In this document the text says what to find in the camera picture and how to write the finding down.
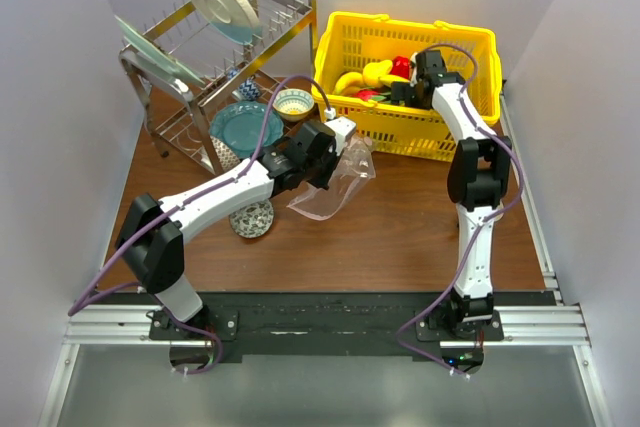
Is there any clear zip top bag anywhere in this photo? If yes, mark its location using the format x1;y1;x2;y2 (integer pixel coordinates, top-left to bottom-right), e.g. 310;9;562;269
287;134;376;221

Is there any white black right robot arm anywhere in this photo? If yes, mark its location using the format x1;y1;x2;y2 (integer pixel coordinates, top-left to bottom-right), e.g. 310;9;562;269
398;43;513;340

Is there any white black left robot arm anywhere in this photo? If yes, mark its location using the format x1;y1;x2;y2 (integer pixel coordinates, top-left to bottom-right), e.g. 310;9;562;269
116;117;356;339

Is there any red bell pepper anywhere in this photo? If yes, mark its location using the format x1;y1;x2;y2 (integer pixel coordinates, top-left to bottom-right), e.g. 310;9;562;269
390;56;412;79

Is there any yellow pear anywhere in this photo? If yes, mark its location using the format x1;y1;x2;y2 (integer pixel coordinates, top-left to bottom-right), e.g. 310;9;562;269
362;59;393;88

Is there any red pink fruit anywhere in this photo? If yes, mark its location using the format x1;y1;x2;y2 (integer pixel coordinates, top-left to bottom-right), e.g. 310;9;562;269
354;89;386;102

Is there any teal patterned bowl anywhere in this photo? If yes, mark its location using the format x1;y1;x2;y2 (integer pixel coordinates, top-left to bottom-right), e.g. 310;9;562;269
273;88;315;122

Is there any yellow banana bunch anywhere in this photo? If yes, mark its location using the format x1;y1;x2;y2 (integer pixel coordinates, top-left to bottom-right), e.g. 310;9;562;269
333;72;367;97

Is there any teal scalloped plate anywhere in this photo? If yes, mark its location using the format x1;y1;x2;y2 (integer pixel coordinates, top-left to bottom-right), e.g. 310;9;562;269
209;101;284;159

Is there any yellow plastic basket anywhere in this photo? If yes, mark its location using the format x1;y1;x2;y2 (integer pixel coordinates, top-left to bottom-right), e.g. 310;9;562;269
311;11;503;162

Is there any brown patterned cup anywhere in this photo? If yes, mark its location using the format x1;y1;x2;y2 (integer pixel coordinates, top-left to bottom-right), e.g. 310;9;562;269
211;137;241;172

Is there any black white floral bowl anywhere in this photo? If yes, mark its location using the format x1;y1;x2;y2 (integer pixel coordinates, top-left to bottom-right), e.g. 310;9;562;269
229;200;275;239

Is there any steel dish rack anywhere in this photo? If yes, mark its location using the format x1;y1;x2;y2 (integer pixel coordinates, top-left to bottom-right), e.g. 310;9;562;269
119;0;318;175

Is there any blue chevron mug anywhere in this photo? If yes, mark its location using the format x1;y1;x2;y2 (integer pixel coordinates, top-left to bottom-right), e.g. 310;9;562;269
236;76;261;101

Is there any light green plate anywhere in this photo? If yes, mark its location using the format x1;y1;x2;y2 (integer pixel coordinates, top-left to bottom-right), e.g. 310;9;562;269
115;15;206;88

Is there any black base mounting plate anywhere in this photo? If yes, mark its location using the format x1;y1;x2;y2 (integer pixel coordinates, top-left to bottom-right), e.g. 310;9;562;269
149;289;506;366

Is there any white round plate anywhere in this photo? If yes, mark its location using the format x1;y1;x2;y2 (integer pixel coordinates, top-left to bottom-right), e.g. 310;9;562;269
190;0;262;45

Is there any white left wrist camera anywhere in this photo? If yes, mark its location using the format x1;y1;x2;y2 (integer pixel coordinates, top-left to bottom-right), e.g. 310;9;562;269
324;108;357;155

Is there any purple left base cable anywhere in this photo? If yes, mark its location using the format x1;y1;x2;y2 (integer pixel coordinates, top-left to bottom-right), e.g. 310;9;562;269
169;321;224;376

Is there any aluminium frame rail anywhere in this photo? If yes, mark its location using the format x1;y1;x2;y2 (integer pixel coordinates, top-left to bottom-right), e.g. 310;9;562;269
37;291;161;427

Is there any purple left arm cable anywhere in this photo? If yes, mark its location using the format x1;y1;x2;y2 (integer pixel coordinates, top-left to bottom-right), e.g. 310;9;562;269
67;74;335;318

